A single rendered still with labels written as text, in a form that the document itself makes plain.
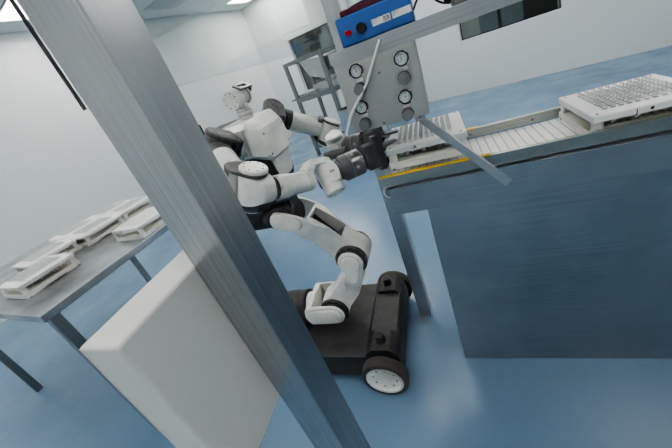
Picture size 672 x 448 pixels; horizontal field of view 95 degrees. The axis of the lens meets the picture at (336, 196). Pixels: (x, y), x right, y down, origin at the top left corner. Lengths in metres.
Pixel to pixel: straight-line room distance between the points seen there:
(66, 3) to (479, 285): 1.30
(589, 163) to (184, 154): 0.99
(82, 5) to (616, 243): 1.34
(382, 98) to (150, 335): 0.75
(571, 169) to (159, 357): 1.02
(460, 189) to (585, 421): 0.92
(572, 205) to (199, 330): 1.07
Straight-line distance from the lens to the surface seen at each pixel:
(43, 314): 1.72
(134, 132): 0.36
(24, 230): 5.30
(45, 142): 5.44
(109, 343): 0.39
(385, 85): 0.90
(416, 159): 1.01
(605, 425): 1.56
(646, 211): 1.28
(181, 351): 0.41
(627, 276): 1.42
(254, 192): 0.84
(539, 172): 1.06
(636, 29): 6.20
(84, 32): 0.36
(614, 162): 1.11
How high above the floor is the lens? 1.36
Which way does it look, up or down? 23 degrees down
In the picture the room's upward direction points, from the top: 21 degrees counter-clockwise
